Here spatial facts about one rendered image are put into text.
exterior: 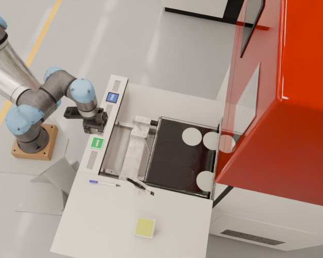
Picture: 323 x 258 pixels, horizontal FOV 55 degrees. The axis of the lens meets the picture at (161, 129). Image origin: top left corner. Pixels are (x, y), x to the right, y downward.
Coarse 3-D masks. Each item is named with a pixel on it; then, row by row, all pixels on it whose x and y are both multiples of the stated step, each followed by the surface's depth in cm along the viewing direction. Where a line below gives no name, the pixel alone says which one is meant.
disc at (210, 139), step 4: (212, 132) 159; (204, 136) 158; (208, 136) 158; (212, 136) 158; (216, 136) 158; (204, 140) 156; (208, 140) 157; (212, 140) 157; (216, 140) 157; (204, 144) 156; (208, 144) 156; (212, 144) 156; (216, 144) 156; (212, 148) 155
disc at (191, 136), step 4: (188, 128) 159; (192, 128) 159; (184, 132) 158; (188, 132) 158; (192, 132) 158; (196, 132) 158; (184, 136) 157; (188, 136) 157; (192, 136) 157; (196, 136) 157; (200, 136) 157; (184, 140) 156; (188, 140) 156; (192, 140) 156; (196, 140) 156; (200, 140) 156; (188, 144) 155; (192, 144) 155; (196, 144) 155
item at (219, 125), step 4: (220, 120) 158; (220, 124) 156; (220, 128) 155; (220, 132) 154; (216, 148) 151; (216, 152) 149; (216, 156) 149; (216, 160) 148; (216, 164) 147; (212, 176) 146; (212, 180) 143; (212, 184) 142; (212, 188) 142; (212, 192) 141
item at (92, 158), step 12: (108, 84) 161; (120, 84) 161; (120, 96) 158; (108, 108) 155; (108, 120) 152; (108, 132) 149; (84, 156) 143; (96, 156) 144; (84, 168) 141; (96, 168) 141
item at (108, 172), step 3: (105, 171) 152; (108, 171) 152; (111, 171) 152; (114, 171) 152; (117, 171) 152; (108, 174) 153; (111, 174) 152; (114, 174) 152; (117, 174) 152; (138, 177) 152; (141, 177) 152; (144, 177) 152; (141, 180) 151; (168, 186) 151; (183, 189) 150
